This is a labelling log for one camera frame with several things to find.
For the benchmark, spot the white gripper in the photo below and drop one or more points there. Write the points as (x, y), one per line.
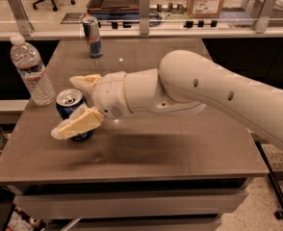
(109, 95)

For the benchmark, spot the blue pepsi can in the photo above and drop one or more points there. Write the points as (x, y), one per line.
(68, 101)

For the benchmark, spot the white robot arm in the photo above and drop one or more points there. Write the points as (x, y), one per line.
(183, 83)

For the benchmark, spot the redbull can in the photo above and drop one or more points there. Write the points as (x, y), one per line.
(91, 31)

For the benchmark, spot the clear plastic water bottle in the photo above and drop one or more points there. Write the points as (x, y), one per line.
(33, 72)

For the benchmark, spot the upper grey drawer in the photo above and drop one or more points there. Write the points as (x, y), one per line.
(131, 204)

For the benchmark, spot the grey drawer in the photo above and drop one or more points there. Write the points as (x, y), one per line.
(176, 224)
(131, 204)

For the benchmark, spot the cardboard box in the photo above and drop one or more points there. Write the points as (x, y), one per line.
(204, 8)

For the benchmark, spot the lower grey drawer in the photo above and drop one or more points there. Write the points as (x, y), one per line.
(176, 224)

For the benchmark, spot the black wheeled stand leg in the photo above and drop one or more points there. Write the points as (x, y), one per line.
(275, 177)

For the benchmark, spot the left metal glass post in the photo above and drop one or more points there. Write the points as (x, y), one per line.
(24, 25)

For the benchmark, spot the metal glass post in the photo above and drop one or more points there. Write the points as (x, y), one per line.
(24, 25)
(144, 16)
(261, 24)

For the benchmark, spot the middle metal glass post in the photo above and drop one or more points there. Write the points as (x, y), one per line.
(144, 16)

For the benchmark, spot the right metal glass post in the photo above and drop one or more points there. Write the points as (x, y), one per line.
(261, 24)

